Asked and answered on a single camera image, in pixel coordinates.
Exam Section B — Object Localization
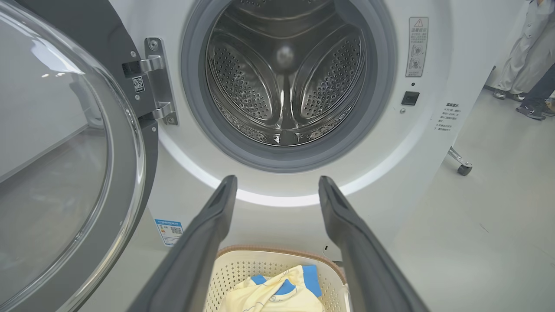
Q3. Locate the person in dark trousers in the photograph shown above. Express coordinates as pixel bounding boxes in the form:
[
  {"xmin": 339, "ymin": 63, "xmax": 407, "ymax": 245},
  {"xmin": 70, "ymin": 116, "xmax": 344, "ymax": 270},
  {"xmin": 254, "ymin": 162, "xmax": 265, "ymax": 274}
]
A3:
[{"xmin": 516, "ymin": 63, "xmax": 555, "ymax": 120}]

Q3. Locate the person in light grey clothes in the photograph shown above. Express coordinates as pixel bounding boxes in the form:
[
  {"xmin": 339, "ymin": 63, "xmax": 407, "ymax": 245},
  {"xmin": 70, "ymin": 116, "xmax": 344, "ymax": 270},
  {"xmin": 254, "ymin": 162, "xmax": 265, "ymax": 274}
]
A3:
[{"xmin": 493, "ymin": 0, "xmax": 555, "ymax": 102}]

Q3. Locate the warning label with Chinese text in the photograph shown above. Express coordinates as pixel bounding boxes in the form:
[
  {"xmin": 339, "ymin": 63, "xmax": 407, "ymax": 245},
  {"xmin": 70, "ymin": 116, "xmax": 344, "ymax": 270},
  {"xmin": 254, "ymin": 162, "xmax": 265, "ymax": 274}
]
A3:
[{"xmin": 436, "ymin": 103, "xmax": 462, "ymax": 133}]

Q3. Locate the metal door hinge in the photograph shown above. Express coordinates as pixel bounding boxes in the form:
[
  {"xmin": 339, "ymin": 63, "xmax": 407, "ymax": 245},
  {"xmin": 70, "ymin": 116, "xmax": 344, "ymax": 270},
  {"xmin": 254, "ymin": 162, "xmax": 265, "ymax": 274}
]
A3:
[{"xmin": 122, "ymin": 37, "xmax": 179, "ymax": 126}]

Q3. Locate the yellow bear-print garment blue cuff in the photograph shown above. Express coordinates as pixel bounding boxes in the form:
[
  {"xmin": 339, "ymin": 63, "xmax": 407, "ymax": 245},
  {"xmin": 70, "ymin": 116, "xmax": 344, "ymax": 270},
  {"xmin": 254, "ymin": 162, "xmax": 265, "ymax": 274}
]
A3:
[{"xmin": 277, "ymin": 265, "xmax": 325, "ymax": 312}]

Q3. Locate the yellow baby garment blue collar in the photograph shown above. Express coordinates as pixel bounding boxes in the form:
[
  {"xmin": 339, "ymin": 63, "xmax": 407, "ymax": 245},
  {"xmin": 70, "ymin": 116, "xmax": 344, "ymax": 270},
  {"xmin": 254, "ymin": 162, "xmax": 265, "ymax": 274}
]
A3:
[{"xmin": 218, "ymin": 271, "xmax": 304, "ymax": 312}]

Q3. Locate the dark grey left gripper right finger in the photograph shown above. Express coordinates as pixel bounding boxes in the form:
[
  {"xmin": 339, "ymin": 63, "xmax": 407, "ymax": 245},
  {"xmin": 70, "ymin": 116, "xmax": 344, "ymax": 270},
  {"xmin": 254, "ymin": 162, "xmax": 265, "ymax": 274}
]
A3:
[{"xmin": 318, "ymin": 175, "xmax": 430, "ymax": 312}]

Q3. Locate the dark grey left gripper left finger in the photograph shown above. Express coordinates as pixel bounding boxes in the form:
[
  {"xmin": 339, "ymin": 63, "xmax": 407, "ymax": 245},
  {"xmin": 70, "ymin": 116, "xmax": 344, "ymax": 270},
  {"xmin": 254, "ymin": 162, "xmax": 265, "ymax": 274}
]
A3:
[{"xmin": 126, "ymin": 175, "xmax": 238, "ymax": 312}]

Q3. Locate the black round glass washer door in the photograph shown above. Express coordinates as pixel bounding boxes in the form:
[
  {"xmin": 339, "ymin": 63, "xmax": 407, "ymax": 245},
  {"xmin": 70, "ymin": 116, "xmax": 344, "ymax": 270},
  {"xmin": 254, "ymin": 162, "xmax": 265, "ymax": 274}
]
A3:
[{"xmin": 0, "ymin": 0, "xmax": 159, "ymax": 312}]

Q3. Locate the stainless steel washing machine drum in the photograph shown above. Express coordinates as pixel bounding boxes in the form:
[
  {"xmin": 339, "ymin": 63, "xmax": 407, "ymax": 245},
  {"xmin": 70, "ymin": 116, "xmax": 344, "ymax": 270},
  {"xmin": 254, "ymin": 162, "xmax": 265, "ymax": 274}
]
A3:
[{"xmin": 205, "ymin": 0, "xmax": 368, "ymax": 146}]

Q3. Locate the white front-load washing machine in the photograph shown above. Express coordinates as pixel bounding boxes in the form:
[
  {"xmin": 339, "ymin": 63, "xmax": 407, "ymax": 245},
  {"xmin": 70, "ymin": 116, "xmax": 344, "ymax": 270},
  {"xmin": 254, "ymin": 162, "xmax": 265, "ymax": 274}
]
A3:
[{"xmin": 108, "ymin": 0, "xmax": 525, "ymax": 312}]

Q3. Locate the grey stand leg black caster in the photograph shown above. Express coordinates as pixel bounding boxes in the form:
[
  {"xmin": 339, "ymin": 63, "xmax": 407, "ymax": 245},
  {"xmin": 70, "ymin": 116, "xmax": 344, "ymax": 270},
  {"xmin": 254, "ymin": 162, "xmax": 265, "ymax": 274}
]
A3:
[{"xmin": 448, "ymin": 146, "xmax": 473, "ymax": 176}]

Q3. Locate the grey rubber door gasket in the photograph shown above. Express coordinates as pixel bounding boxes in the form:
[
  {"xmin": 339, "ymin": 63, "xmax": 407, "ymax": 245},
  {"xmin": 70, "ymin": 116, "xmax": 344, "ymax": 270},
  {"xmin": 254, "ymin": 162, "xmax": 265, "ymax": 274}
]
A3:
[{"xmin": 181, "ymin": 0, "xmax": 397, "ymax": 174}]

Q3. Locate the blue energy label sticker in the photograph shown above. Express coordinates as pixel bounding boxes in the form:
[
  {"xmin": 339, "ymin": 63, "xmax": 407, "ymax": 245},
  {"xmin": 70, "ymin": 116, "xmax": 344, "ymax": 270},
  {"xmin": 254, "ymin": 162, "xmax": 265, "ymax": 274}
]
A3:
[{"xmin": 155, "ymin": 219, "xmax": 184, "ymax": 247}]

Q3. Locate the grey warning pictogram sticker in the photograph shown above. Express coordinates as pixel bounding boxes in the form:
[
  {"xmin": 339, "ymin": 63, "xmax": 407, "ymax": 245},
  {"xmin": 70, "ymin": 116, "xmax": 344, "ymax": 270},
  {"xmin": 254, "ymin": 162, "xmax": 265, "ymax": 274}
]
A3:
[{"xmin": 406, "ymin": 17, "xmax": 429, "ymax": 78}]

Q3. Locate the cream perforated basket brown rim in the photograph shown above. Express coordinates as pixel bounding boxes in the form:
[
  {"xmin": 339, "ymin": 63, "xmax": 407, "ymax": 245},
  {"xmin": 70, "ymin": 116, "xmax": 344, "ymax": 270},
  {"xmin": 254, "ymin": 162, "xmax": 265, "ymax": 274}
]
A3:
[{"xmin": 204, "ymin": 245, "xmax": 352, "ymax": 312}]

